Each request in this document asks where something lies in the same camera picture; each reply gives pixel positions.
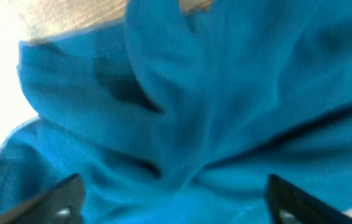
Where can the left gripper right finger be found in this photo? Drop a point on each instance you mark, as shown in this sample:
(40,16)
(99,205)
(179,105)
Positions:
(287,203)

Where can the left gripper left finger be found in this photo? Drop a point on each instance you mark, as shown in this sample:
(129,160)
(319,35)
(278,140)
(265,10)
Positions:
(61,204)

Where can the blue polo shirt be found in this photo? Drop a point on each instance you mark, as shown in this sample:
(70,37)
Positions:
(174,117)

